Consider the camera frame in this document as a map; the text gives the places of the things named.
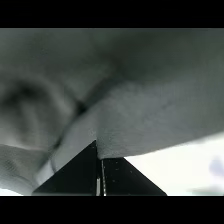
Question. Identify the grey garment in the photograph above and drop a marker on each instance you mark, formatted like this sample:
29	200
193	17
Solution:
133	93

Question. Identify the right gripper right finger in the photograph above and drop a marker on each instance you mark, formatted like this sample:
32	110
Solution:
128	181

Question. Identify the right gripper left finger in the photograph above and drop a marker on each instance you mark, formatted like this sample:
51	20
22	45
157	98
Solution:
80	176

